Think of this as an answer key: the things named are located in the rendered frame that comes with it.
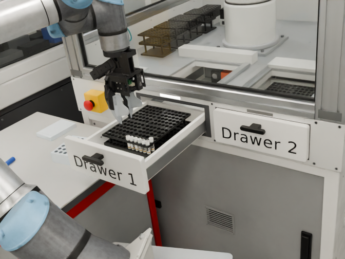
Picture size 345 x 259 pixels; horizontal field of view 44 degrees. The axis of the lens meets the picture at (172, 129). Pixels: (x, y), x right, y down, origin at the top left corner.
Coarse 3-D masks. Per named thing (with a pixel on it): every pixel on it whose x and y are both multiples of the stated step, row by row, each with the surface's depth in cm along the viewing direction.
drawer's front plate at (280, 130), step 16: (224, 112) 127; (240, 112) 126; (272, 128) 120; (288, 128) 117; (304, 128) 114; (240, 144) 129; (256, 144) 126; (272, 144) 123; (288, 144) 120; (304, 144) 116; (304, 160) 119
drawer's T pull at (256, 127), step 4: (252, 124) 122; (256, 124) 122; (260, 124) 122; (240, 128) 122; (244, 128) 121; (248, 128) 120; (252, 128) 120; (256, 128) 120; (260, 128) 119; (252, 132) 120; (256, 132) 119; (260, 132) 119; (264, 132) 118
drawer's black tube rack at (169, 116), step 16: (144, 112) 140; (160, 112) 140; (176, 112) 138; (112, 128) 133; (128, 128) 132; (144, 128) 131; (160, 128) 129; (176, 128) 134; (112, 144) 129; (160, 144) 127
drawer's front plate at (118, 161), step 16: (80, 144) 121; (96, 144) 119; (112, 160) 116; (128, 160) 112; (144, 160) 110; (96, 176) 124; (112, 176) 119; (128, 176) 115; (144, 176) 112; (144, 192) 114
